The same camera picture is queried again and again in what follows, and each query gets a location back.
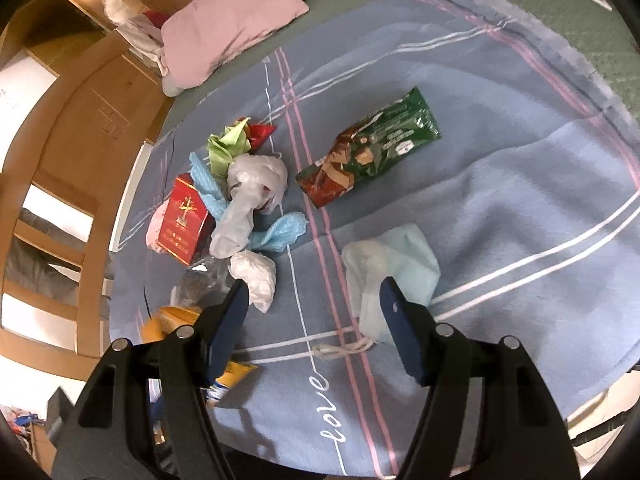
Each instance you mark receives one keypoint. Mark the grey bedding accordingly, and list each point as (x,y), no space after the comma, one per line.
(40,270)

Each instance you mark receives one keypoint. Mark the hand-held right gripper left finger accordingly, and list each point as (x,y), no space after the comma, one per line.
(231,320)

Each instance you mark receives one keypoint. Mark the pile of white clothes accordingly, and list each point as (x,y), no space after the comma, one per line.
(135,35)

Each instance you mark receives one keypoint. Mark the blue plaid blanket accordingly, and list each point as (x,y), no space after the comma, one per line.
(500,210)

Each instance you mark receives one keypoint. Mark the pink pillow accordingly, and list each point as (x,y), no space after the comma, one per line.
(230,15)

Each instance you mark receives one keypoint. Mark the red cardboard box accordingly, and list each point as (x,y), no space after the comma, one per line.
(182,220)

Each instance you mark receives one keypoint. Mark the clear plastic bag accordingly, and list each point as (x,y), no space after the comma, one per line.
(200,282)

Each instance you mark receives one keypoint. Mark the red wrapper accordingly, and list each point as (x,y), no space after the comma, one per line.
(262,132)

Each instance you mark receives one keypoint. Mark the green bed sheet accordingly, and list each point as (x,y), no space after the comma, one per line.
(550,25)

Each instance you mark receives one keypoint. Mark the white crumpled plastic bag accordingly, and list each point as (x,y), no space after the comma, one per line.
(250,175)

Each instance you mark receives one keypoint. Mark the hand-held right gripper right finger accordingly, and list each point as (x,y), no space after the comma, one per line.
(400,325)

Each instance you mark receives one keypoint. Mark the white crumpled tissue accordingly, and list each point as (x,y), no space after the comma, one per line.
(255,275)

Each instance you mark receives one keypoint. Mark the pink paper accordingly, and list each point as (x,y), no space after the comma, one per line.
(155,227)

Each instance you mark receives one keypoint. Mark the light blue face mask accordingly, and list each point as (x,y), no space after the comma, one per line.
(400,255)

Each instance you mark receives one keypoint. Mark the green crumpled paper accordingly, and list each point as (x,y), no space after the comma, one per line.
(227,145)

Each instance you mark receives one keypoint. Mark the orange snack packet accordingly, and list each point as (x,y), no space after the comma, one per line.
(170,319)

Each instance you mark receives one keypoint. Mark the green snack packet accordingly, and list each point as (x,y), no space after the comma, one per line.
(380,140)

